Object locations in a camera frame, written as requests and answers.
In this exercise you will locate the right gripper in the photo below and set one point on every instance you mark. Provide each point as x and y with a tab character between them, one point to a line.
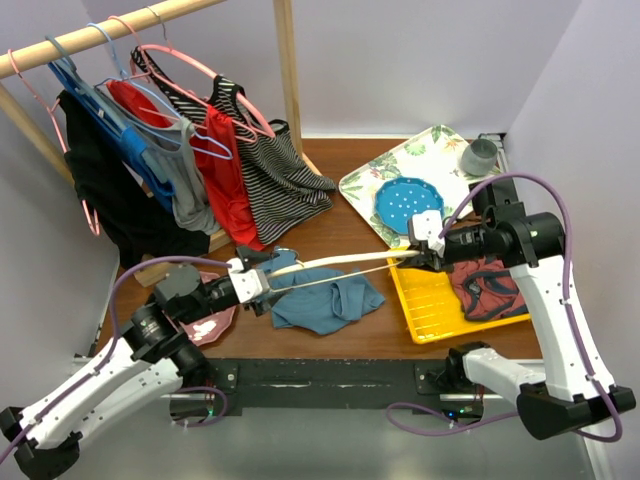
429	258

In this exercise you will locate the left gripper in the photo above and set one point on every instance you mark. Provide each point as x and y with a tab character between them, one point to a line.
264	303

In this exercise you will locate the cream hanger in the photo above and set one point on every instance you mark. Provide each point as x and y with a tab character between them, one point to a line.
300	266

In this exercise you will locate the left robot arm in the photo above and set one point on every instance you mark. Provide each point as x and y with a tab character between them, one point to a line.
151	355

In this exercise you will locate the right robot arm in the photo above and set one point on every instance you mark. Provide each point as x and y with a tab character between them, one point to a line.
575	390

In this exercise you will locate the maroon tank top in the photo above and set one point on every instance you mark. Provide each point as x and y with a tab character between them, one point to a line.
486	290

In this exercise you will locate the striped tank top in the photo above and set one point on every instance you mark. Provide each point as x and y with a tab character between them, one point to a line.
283	191

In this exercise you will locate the black tank top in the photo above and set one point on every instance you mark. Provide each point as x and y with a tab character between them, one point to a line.
134	222

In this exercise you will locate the red tank top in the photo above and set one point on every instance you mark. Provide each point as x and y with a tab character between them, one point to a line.
223	180

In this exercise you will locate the grey tank top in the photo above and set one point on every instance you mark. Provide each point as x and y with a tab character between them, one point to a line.
172	160

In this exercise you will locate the pink hanger with black top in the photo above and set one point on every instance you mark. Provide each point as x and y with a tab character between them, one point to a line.
90	214

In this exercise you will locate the royal blue tank top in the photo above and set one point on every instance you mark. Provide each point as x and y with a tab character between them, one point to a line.
138	152

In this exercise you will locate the pink hanger with striped top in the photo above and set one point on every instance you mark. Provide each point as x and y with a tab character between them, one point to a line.
256	123

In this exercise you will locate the light blue hanger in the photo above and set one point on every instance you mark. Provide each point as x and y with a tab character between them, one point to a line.
161	107

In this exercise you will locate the grey blue hanger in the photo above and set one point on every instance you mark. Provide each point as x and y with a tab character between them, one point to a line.
108	118

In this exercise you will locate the yellow plastic bin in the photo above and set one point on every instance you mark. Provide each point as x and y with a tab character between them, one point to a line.
432	310

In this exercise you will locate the blue dotted plate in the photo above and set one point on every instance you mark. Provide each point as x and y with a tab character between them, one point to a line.
399	199

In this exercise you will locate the pink dotted plate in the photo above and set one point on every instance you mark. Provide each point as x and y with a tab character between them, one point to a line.
207	330

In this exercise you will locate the floral serving tray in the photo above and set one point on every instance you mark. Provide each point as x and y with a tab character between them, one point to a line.
432	156

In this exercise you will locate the grey cup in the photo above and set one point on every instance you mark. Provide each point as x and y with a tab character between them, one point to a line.
479	157

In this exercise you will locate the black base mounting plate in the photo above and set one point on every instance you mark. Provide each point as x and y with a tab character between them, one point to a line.
370	384

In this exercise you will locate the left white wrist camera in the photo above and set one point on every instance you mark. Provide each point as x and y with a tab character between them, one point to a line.
248	285

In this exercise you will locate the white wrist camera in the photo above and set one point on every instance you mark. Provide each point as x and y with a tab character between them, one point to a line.
423	231
248	285

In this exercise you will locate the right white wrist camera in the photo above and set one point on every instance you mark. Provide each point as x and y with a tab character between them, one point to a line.
423	231

